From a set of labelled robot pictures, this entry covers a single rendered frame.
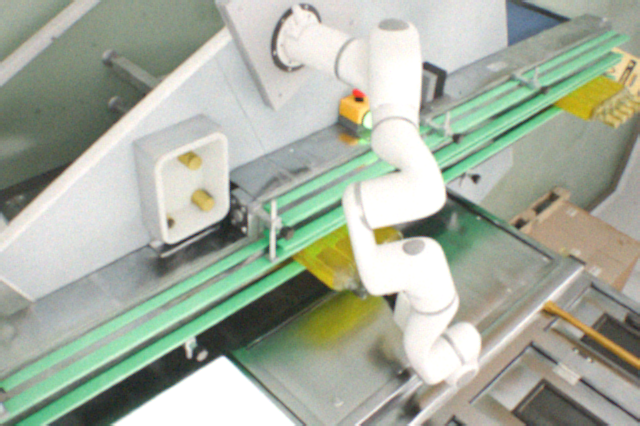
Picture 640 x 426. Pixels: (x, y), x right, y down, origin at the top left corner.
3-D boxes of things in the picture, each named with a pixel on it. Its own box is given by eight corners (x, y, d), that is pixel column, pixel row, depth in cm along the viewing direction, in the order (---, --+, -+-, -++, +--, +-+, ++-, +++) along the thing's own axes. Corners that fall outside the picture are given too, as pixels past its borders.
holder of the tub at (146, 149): (145, 243, 146) (165, 262, 142) (132, 140, 129) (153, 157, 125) (207, 213, 156) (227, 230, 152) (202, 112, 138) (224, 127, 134)
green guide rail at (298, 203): (262, 209, 148) (286, 227, 144) (262, 205, 147) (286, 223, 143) (610, 32, 246) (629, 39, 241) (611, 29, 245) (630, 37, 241)
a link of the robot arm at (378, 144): (351, 126, 114) (348, 180, 104) (427, 107, 110) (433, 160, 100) (374, 183, 123) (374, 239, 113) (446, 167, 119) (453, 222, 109)
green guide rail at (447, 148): (262, 234, 152) (285, 252, 148) (262, 231, 152) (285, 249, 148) (604, 49, 250) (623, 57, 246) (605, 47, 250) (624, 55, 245)
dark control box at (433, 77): (403, 91, 189) (426, 103, 184) (407, 67, 184) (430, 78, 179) (421, 83, 193) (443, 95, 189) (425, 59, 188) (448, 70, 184)
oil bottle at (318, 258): (278, 248, 161) (340, 297, 150) (279, 231, 157) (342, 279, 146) (295, 238, 164) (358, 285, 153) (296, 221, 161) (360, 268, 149)
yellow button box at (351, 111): (336, 121, 174) (356, 133, 170) (338, 96, 169) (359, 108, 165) (354, 113, 177) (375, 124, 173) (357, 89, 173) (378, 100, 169)
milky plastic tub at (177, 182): (143, 227, 143) (165, 248, 138) (132, 141, 128) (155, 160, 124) (207, 197, 152) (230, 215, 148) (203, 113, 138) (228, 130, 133)
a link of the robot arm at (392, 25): (368, 155, 118) (367, 78, 107) (368, 83, 135) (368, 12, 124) (421, 155, 117) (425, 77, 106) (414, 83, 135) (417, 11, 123)
